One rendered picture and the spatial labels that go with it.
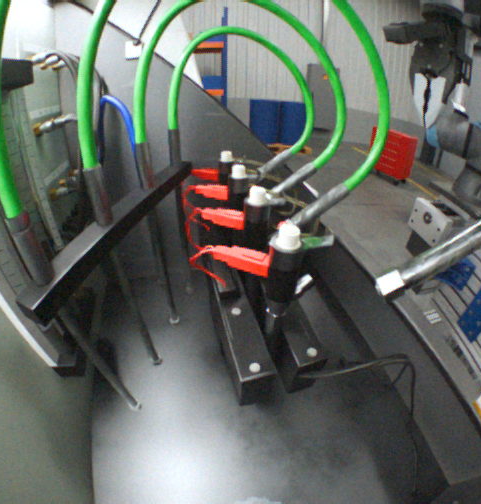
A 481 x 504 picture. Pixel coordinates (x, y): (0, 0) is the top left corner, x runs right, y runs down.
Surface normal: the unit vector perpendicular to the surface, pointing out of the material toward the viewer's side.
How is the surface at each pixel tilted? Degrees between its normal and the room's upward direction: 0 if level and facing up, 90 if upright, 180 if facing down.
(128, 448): 0
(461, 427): 90
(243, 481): 0
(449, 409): 90
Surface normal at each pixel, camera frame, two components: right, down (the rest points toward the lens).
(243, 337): 0.02, -0.80
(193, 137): 0.26, 0.58
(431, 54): -0.97, 0.14
